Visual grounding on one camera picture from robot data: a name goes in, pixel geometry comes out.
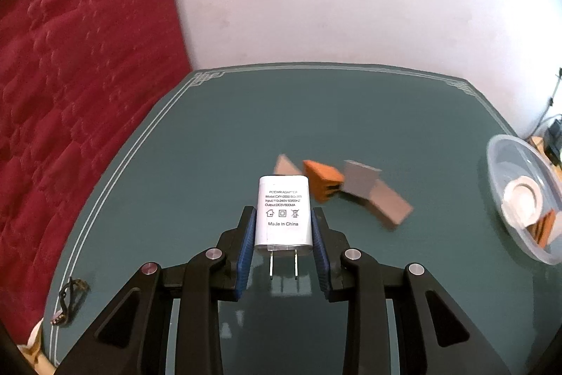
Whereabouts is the clear plastic bowl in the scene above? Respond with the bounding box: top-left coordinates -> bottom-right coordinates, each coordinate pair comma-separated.
486,134 -> 562,266

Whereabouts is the red quilted blanket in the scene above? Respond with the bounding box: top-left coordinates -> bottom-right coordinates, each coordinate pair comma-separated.
0,0 -> 196,341

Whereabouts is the white power adapter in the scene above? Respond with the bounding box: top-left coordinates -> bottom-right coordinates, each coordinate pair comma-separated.
254,174 -> 314,280

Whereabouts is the beige wooden object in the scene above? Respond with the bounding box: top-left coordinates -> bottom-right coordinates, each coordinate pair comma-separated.
24,320 -> 55,369

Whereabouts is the white round plastic dish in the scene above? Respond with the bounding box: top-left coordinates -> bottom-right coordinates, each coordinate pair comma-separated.
501,176 -> 545,228

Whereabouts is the dark brown wood block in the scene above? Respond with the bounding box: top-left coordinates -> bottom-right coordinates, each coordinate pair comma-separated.
273,154 -> 306,178

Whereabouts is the orange striped wedge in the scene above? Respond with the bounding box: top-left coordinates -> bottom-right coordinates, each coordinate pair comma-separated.
527,212 -> 557,247
302,160 -> 344,205

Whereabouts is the grey cardboard piece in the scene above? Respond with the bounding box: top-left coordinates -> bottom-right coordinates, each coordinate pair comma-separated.
341,159 -> 382,200

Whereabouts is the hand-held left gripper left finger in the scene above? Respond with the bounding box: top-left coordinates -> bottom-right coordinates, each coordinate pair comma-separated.
57,206 -> 257,375

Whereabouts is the small dark cord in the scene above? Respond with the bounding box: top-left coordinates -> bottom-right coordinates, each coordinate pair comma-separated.
52,277 -> 91,327

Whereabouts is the wooden side desk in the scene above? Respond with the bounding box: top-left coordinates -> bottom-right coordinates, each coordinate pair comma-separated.
526,132 -> 562,171

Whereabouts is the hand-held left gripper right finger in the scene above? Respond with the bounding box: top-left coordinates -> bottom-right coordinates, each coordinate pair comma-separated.
311,207 -> 512,375

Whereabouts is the black charger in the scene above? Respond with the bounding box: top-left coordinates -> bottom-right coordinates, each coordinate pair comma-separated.
544,127 -> 562,158

